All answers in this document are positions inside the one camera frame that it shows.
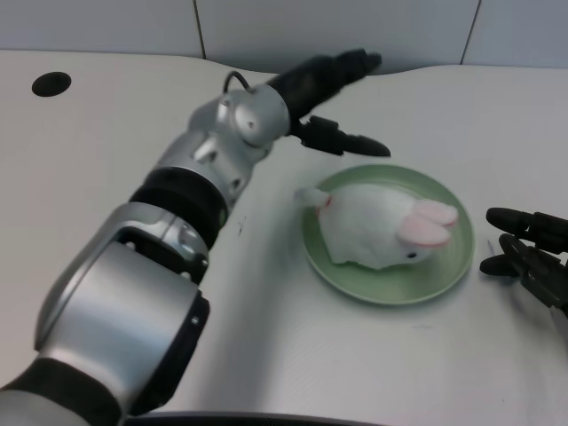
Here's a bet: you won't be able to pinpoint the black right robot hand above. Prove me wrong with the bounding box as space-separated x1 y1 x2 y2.
478 206 568 320

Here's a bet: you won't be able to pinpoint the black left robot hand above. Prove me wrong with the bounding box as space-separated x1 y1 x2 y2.
265 48 392 159

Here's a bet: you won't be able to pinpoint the white plush rabbit doll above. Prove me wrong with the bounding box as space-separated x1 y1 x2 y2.
294 183 460 270

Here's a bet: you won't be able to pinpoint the green round plate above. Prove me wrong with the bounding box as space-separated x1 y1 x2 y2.
301 163 476 307

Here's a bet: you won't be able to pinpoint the black round table grommet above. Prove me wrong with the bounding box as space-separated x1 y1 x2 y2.
31 71 73 98

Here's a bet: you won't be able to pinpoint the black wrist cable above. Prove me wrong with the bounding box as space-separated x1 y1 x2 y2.
222 70 255 95

